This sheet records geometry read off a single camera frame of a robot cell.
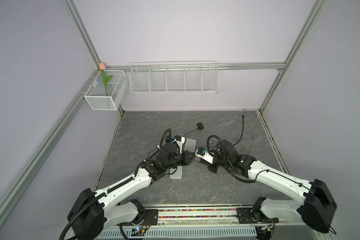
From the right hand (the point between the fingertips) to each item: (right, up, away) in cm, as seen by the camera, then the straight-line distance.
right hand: (201, 160), depth 79 cm
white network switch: (-13, -11, +8) cm, 19 cm away
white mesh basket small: (-56, +39, +10) cm, 69 cm away
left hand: (-3, +2, -5) cm, 6 cm away
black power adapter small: (+2, +18, +32) cm, 37 cm away
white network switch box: (-5, +5, +20) cm, 21 cm away
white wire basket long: (-16, +51, +20) cm, 57 cm away
